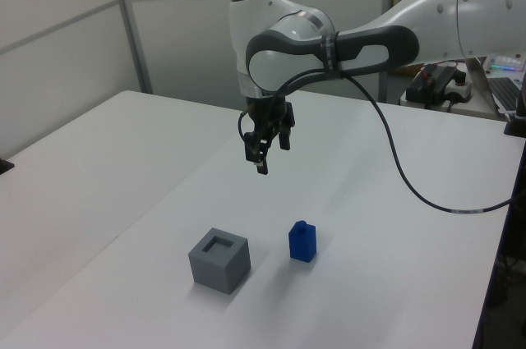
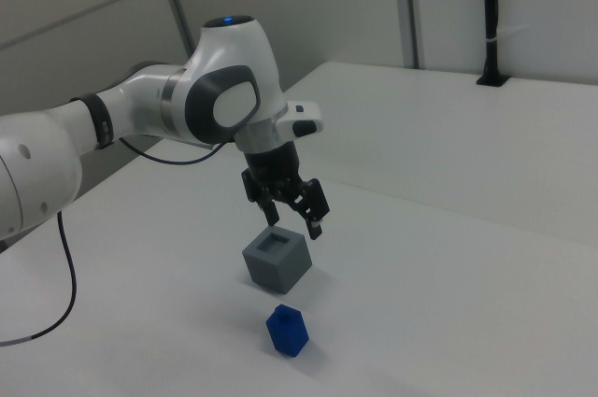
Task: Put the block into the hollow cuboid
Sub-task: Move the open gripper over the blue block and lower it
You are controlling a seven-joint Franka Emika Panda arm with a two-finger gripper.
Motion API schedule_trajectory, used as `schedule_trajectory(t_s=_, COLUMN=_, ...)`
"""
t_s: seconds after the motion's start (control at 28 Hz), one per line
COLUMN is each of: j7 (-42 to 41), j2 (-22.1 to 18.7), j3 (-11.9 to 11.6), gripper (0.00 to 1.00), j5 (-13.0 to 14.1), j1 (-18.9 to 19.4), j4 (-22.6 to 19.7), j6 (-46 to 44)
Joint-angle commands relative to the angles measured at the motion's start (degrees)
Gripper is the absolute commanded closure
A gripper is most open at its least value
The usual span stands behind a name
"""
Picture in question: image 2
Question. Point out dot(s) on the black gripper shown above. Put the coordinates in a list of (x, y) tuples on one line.
[(273, 163)]

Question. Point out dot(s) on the blue block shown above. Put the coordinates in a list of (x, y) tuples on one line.
[(285, 334)]

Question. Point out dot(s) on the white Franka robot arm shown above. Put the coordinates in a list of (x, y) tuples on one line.
[(140, 98)]

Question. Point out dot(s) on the grey hollow cuboid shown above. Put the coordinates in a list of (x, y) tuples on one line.
[(273, 266)]

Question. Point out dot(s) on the black pole with base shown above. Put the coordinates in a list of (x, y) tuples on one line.
[(490, 4)]

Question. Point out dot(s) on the grey upright partition post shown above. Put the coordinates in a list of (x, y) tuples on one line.
[(405, 4)]

